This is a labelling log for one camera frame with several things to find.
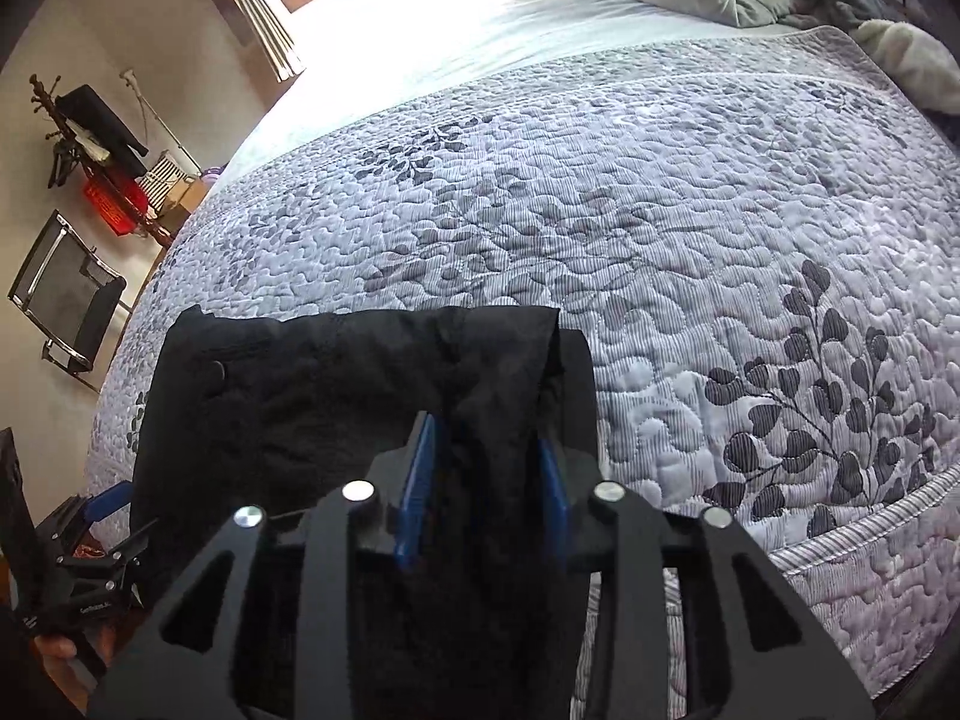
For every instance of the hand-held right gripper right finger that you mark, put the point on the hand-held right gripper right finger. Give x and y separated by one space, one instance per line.
551 495

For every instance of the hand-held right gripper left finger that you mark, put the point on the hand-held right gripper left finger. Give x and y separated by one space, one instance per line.
416 480

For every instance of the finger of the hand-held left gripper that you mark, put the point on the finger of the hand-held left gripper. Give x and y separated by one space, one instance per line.
105 574
105 504

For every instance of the black pants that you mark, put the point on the black pants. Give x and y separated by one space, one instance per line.
315 405

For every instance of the person's left hand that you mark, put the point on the person's left hand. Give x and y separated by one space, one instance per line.
56 656

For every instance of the black folding chair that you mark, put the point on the black folding chair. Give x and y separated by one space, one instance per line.
75 300

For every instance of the grey quilted leaf-print bedspread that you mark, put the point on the grey quilted leaf-print bedspread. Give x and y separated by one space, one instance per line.
637 240

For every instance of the red bag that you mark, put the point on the red bag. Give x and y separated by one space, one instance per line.
112 210

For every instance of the cardboard box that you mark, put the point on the cardboard box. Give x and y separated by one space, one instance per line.
180 202

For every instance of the striped white bag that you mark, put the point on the striped white bag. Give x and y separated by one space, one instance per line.
163 178

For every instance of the small purple container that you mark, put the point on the small purple container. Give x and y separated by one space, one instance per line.
211 174

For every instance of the wooden coat rack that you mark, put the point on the wooden coat rack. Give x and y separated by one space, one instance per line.
37 94

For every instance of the white metal stand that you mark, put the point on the white metal stand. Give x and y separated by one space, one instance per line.
133 79

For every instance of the pale bed sheet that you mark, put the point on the pale bed sheet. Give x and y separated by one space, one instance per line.
450 30

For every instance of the striped curtain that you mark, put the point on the striped curtain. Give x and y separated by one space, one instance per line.
266 30

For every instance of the white fleece blanket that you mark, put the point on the white fleece blanket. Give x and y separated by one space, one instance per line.
915 60

